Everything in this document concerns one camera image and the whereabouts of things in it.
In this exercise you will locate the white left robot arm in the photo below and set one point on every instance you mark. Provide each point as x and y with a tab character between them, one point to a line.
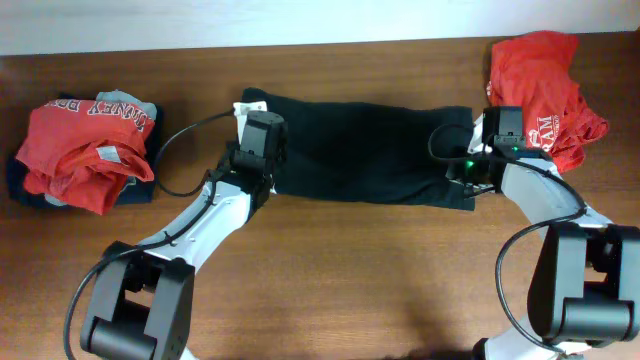
141	303

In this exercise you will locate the navy folded t-shirt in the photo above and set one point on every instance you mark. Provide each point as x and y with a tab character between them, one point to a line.
91	154

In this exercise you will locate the red RAM t-shirt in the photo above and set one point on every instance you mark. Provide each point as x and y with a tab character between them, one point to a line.
532	72

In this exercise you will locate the black t-shirt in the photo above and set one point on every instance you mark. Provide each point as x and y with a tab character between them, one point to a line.
362	152

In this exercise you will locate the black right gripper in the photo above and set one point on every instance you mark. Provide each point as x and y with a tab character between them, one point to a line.
454	172

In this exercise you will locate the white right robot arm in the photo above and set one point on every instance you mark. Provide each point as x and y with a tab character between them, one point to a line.
584	292

